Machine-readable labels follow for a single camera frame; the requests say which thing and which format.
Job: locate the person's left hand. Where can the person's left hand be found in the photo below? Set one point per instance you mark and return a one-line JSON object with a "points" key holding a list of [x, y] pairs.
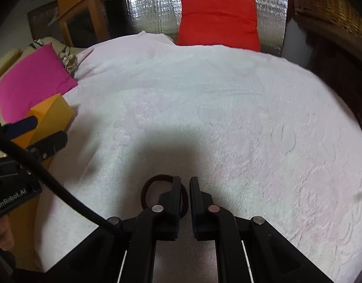
{"points": [[4, 233]]}

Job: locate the beige floral cushion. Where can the beige floral cushion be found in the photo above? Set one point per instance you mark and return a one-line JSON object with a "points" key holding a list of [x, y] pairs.
{"points": [[67, 57]]}

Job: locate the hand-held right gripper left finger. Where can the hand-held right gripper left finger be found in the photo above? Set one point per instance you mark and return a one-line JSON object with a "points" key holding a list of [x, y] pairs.
{"points": [[173, 203]]}

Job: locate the red cushion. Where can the red cushion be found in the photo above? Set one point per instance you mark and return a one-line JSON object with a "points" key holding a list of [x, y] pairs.
{"points": [[219, 20]]}

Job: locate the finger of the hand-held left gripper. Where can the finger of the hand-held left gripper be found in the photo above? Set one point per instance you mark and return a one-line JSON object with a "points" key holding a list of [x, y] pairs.
{"points": [[21, 126], [52, 144]]}

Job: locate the pale pink blanket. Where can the pale pink blanket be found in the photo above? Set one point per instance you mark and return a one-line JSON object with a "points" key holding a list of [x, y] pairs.
{"points": [[213, 100]]}

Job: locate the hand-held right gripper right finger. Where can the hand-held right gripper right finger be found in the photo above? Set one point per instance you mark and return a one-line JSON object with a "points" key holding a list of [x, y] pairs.
{"points": [[195, 203]]}

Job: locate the silver foil mat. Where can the silver foil mat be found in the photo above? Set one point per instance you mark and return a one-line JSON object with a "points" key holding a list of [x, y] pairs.
{"points": [[151, 3]]}

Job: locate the magenta cushion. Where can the magenta cushion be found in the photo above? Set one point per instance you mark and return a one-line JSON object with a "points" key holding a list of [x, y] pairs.
{"points": [[33, 79]]}

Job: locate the wicker basket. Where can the wicker basket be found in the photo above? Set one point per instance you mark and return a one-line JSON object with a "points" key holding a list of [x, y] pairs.
{"points": [[334, 3]]}

